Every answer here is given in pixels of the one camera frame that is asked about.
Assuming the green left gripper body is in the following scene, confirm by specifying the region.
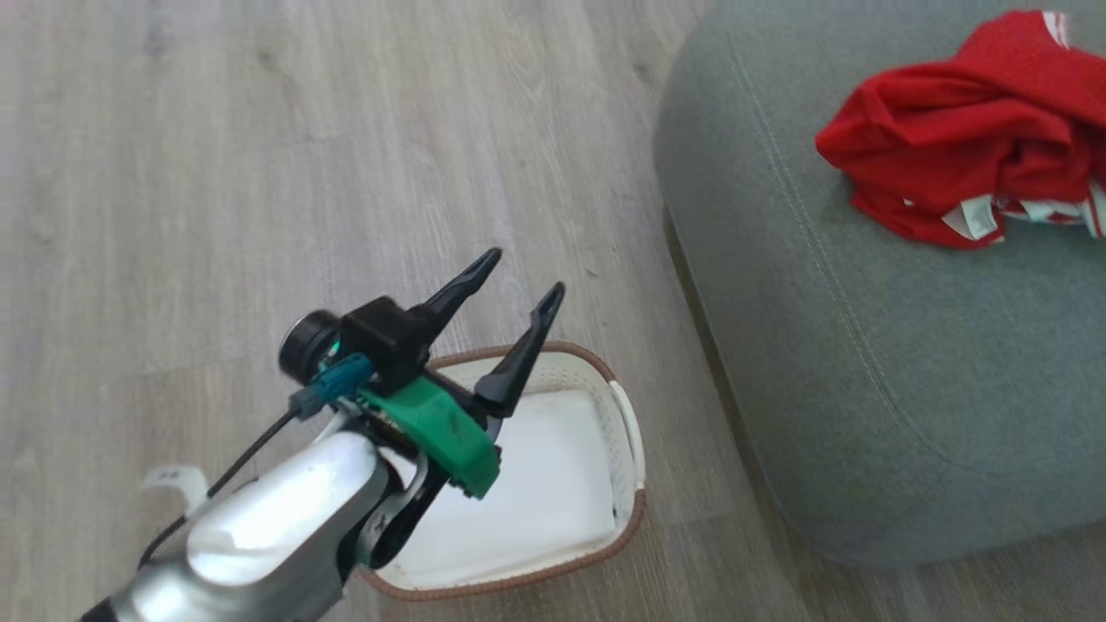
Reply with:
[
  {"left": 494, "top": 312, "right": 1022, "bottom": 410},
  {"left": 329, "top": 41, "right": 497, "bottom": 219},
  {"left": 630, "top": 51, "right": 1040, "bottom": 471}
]
[{"left": 356, "top": 373, "right": 504, "bottom": 502}]

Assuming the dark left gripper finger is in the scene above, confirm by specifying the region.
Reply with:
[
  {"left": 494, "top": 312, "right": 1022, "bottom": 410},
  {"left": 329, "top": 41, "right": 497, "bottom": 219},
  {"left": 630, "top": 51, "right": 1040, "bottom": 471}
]
[
  {"left": 413, "top": 248, "right": 503, "bottom": 333},
  {"left": 474, "top": 282, "right": 566, "bottom": 422}
]

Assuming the red garment with striped trim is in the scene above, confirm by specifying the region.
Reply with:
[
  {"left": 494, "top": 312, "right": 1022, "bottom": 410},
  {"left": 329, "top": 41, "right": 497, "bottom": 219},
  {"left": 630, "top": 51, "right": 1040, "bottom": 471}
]
[{"left": 815, "top": 60, "right": 1106, "bottom": 251}]

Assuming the white basket with brown rim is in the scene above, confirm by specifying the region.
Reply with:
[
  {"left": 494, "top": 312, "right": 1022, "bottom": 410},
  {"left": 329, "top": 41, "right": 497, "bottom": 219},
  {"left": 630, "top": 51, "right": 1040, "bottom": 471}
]
[{"left": 359, "top": 341, "right": 647, "bottom": 602}]

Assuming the grey sofa seat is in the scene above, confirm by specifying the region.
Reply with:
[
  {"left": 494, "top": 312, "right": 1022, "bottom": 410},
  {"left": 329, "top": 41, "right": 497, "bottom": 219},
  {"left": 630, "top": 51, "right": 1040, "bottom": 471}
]
[{"left": 654, "top": 0, "right": 1106, "bottom": 568}]

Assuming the blue left cable connector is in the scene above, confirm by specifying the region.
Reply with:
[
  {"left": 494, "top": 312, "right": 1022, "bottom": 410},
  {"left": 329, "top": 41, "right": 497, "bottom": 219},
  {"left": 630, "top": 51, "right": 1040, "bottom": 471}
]
[{"left": 289, "top": 352, "right": 375, "bottom": 421}]

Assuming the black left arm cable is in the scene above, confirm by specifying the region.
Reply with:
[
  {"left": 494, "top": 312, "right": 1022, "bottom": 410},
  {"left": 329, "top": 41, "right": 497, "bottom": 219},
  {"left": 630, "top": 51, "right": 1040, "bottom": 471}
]
[{"left": 138, "top": 410, "right": 299, "bottom": 568}]

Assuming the white cable label tag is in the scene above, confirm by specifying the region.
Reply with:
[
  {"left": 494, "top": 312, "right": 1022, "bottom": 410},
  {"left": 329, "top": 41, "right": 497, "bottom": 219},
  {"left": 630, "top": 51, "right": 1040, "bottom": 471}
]
[{"left": 141, "top": 465, "right": 211, "bottom": 512}]

